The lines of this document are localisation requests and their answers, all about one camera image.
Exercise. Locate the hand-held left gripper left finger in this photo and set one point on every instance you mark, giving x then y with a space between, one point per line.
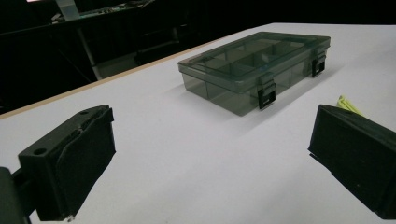
77 161

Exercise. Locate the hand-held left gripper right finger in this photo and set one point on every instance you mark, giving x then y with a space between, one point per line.
358 155

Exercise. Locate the yellow-green plastic clip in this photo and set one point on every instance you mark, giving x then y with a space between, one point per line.
347 105

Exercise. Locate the smoky clear compartment box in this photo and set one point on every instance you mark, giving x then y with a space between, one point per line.
236 59

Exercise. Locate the white metal stand leg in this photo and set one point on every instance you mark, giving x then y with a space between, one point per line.
88 53

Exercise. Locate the pale grey upright panel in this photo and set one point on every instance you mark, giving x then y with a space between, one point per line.
67 9

